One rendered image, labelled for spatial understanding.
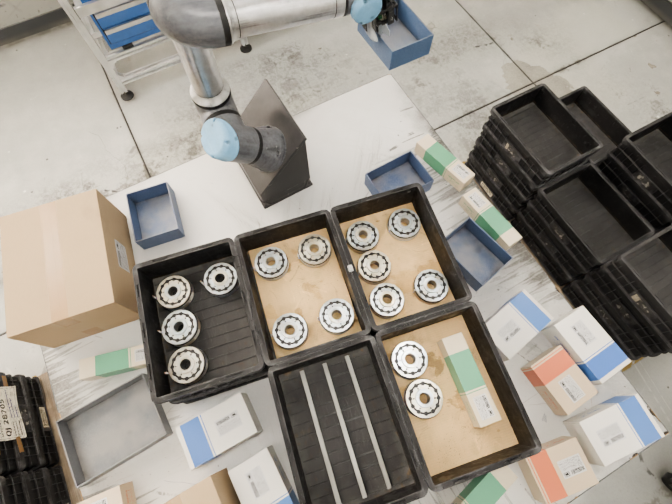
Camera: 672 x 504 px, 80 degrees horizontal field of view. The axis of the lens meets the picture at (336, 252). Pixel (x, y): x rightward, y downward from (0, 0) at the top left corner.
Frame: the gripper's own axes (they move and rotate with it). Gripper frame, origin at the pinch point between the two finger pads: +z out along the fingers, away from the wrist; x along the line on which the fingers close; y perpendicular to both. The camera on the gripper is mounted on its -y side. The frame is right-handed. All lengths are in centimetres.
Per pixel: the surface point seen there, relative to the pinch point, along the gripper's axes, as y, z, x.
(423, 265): 65, 27, -19
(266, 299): 52, 21, -67
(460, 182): 42, 38, 11
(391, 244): 54, 26, -24
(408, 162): 23.3, 41.7, 0.7
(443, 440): 110, 24, -40
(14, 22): -223, 84, -152
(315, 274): 52, 23, -50
